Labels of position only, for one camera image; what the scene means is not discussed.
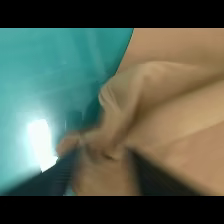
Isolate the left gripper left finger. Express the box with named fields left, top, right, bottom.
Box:
left=3, top=148, right=83, bottom=197

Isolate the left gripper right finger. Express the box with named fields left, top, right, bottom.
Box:
left=127, top=149, right=203, bottom=197

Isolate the tan garment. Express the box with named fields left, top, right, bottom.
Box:
left=55, top=28, right=224, bottom=197

